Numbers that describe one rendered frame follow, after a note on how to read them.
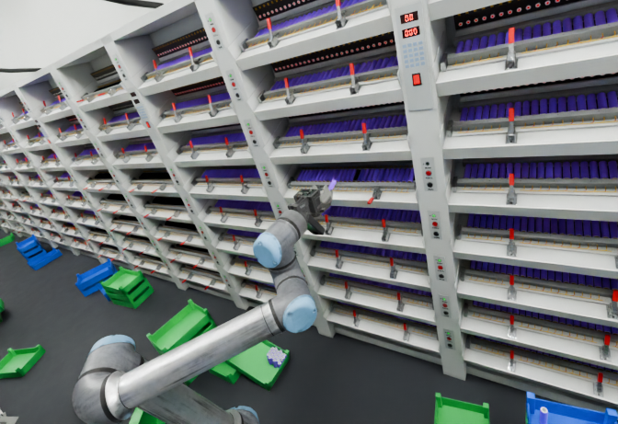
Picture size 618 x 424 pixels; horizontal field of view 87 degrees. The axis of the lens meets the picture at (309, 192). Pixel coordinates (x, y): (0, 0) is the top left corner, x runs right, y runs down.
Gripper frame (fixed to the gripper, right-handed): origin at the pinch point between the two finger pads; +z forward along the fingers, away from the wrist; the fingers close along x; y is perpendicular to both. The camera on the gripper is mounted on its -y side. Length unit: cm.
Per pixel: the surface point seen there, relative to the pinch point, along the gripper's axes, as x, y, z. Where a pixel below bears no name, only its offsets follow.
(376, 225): -6.4, -26.3, 18.4
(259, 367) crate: 61, -101, -22
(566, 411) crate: -70, -62, -13
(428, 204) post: -30.6, -10.5, 12.4
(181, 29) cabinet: 79, 68, 31
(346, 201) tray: 1.4, -11.3, 12.4
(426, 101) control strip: -34.0, 25.2, 12.2
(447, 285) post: -34, -47, 12
